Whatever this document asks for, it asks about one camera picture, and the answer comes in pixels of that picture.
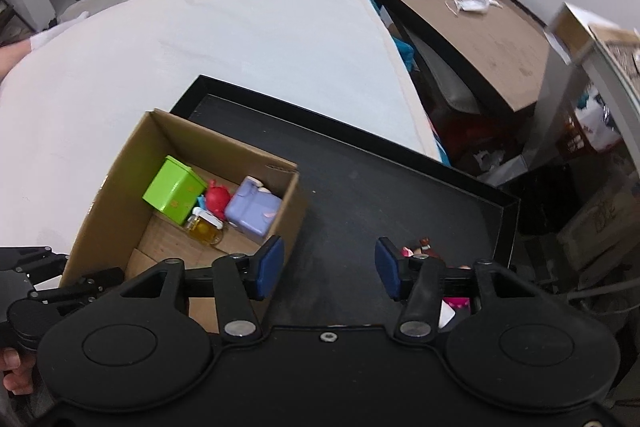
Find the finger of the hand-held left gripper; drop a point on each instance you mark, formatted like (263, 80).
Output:
(85, 284)
(35, 259)

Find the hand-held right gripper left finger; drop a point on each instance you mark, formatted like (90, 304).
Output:
(267, 267)

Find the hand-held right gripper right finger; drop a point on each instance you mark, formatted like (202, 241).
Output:
(387, 269)

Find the brown-haired toy figurine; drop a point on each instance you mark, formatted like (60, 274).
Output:
(425, 249)

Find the purple toy box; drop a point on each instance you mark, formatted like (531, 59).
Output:
(252, 209)

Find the small jar yellow liquid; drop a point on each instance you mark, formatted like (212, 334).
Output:
(204, 229)

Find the small white toy block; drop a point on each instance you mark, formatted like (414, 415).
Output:
(446, 316)

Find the pink toy figurine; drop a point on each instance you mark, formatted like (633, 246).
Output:
(457, 303)

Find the red toy figurine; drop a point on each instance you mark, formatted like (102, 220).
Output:
(216, 199)

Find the black shallow tray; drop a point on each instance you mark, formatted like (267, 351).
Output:
(350, 187)

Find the green toy box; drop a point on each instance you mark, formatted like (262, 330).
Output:
(172, 189)

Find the cardboard box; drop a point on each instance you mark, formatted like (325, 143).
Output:
(125, 167)

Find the person's left hand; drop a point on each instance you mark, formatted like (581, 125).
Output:
(17, 369)

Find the brown carton under desk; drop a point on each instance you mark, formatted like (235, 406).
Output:
(600, 217)

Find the blue cloth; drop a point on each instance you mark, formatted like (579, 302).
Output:
(402, 49)

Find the white sock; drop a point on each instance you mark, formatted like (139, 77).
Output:
(55, 32)

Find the black-framed brown board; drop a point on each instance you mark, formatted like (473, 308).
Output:
(480, 47)

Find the white plastic bag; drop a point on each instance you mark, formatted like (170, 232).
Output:
(595, 122)

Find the patterned desk mat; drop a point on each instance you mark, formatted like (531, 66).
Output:
(622, 47)

